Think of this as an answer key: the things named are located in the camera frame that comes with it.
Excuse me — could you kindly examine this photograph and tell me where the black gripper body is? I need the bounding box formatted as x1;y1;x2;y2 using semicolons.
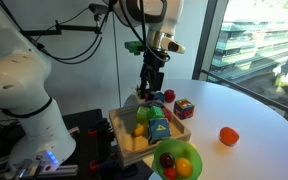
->
140;49;167;81

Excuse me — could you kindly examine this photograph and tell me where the green plastic bowl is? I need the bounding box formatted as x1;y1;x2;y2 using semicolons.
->
151;138;204;180

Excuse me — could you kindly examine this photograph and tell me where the yellow toy fruit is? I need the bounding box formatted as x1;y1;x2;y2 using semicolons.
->
174;157;194;178

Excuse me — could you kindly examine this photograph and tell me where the small red toy fruit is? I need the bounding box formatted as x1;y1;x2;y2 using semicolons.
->
163;167;178;180

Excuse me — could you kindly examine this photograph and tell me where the orange toy fruit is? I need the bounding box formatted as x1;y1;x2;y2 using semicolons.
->
218;126;241;148

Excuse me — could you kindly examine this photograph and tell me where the zebra print soft cube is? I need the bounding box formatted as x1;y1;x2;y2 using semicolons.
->
133;84;142;98

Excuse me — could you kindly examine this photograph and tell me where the blue toy block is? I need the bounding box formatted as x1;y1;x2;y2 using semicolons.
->
154;91;167;104

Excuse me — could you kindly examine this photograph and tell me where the red toy apple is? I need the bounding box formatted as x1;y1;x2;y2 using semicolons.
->
163;89;177;104

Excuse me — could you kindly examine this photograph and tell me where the lime green toy block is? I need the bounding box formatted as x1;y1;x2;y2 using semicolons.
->
136;106;151;124

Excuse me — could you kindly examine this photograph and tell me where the orange toy block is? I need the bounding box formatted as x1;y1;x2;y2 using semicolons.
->
161;107;174;123

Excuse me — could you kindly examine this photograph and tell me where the multicoloured soft cube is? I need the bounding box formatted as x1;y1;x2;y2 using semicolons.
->
173;98;196;121

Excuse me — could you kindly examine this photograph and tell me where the animal and number soft cube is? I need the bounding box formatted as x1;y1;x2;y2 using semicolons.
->
146;117;173;146

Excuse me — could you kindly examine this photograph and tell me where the wooden tray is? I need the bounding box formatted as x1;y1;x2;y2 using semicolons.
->
108;99;192;168

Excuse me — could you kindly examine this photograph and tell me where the window mullion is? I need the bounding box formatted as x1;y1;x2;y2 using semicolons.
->
192;0;230;81

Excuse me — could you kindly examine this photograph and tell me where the black robot stand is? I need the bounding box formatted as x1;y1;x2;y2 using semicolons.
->
0;108;152;180

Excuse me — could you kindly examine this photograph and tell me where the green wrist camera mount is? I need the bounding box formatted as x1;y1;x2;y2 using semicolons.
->
124;40;144;56

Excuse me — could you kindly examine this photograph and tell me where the black clamp with red handle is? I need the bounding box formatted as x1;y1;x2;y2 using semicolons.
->
88;156;118;174
87;118;115;148

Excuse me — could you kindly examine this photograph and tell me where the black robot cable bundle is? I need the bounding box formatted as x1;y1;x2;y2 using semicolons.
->
0;0;172;66

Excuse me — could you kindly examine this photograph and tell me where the black external camera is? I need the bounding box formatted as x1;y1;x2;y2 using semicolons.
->
88;3;110;16

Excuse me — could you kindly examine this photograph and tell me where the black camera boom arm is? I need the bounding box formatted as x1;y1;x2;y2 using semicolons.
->
20;13;104;37

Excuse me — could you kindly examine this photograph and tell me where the aluminium rail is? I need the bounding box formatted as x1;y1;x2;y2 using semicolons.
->
0;154;79;180

